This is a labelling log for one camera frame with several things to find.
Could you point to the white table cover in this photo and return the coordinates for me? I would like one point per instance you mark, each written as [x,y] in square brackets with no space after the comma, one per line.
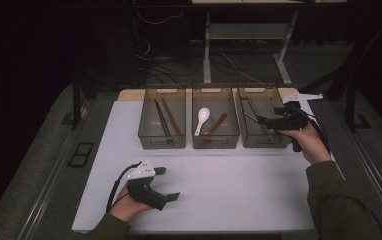
[229,186]

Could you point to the metal knife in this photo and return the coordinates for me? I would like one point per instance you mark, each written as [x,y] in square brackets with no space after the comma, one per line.
[250,116]

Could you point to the brown wooden chopstick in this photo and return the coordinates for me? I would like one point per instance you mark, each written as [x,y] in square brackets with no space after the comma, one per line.
[171,115]

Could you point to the black metal stand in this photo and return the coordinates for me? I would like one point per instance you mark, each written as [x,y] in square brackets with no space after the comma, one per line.
[76,106]
[350,110]

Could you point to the brown wooden spoon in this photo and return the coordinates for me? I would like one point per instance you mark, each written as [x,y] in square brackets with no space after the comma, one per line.
[217,125]

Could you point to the white ceramic spoon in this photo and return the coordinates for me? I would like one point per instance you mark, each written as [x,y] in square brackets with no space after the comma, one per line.
[203,115]

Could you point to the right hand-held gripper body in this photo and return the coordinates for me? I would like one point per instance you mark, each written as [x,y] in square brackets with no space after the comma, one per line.
[292,121]

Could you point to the clear brown plastic bin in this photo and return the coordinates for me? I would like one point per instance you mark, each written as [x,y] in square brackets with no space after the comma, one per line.
[149,126]
[262,100]
[219,103]

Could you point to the person's left hand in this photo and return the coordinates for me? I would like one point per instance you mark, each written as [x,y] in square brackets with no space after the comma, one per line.
[125,208]

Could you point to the grey metal rail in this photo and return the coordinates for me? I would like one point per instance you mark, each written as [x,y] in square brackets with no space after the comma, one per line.
[379,181]
[50,178]

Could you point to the person's right hand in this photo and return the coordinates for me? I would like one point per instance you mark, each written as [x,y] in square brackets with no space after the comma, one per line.
[312,146]

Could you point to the white metal desk frame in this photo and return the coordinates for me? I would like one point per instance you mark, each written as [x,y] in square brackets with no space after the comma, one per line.
[207,50]

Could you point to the metal fork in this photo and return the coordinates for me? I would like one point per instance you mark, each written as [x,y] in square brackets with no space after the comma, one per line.
[254,110]

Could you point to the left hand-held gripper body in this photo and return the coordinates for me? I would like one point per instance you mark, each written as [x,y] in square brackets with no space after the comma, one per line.
[144,193]

